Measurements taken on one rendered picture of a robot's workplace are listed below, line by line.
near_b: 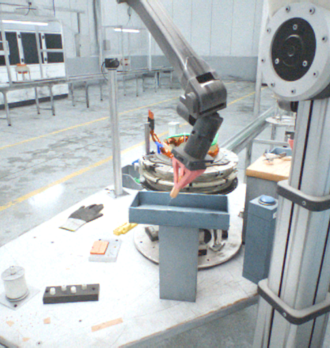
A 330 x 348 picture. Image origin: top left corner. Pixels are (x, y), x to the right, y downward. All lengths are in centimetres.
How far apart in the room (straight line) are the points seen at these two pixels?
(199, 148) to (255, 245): 37
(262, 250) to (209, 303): 21
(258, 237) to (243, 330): 111
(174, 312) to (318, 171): 53
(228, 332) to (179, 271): 113
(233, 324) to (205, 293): 106
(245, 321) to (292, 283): 133
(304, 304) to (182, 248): 31
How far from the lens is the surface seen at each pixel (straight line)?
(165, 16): 84
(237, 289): 104
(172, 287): 96
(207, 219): 82
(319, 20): 57
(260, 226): 97
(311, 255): 73
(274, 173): 110
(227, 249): 116
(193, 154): 78
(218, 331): 201
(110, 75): 146
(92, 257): 114
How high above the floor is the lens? 143
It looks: 21 degrees down
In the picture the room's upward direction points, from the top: straight up
